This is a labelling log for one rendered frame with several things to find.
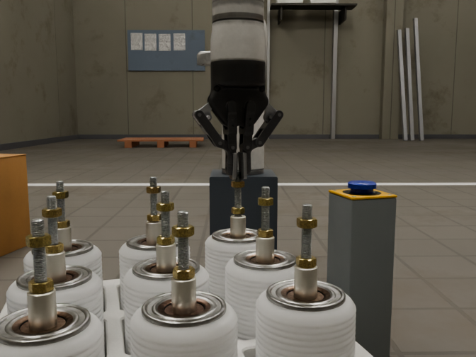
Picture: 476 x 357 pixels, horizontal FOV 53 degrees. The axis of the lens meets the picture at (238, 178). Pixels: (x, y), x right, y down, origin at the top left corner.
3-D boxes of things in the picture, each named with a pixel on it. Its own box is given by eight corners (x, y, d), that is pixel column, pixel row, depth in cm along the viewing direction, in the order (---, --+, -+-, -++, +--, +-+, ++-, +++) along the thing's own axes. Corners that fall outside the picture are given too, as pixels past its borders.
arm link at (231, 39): (253, 68, 74) (253, 27, 73) (278, 60, 63) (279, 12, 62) (195, 66, 72) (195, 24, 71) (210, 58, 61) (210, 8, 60)
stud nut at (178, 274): (171, 280, 42) (171, 270, 42) (173, 273, 44) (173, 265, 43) (194, 280, 42) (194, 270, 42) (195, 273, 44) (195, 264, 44)
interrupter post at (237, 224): (245, 236, 70) (245, 214, 70) (246, 240, 68) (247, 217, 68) (229, 236, 70) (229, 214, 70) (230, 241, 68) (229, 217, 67)
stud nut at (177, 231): (171, 237, 41) (171, 228, 41) (172, 233, 43) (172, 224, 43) (193, 237, 41) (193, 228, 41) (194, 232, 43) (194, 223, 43)
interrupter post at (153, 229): (154, 241, 67) (153, 218, 67) (167, 244, 66) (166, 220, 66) (142, 246, 65) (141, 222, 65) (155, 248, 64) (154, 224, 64)
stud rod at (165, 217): (168, 258, 54) (167, 192, 53) (160, 258, 54) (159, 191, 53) (171, 256, 55) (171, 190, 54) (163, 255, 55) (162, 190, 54)
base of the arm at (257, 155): (222, 170, 109) (222, 93, 107) (262, 170, 109) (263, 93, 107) (221, 175, 100) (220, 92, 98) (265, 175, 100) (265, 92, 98)
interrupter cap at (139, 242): (153, 235, 71) (152, 231, 71) (193, 242, 67) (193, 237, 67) (114, 247, 64) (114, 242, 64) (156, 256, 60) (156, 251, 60)
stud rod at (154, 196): (151, 230, 66) (150, 176, 65) (159, 231, 66) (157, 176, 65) (149, 232, 65) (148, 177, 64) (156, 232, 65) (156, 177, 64)
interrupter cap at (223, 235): (261, 231, 73) (261, 227, 73) (267, 245, 66) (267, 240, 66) (211, 232, 73) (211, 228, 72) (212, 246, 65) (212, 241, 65)
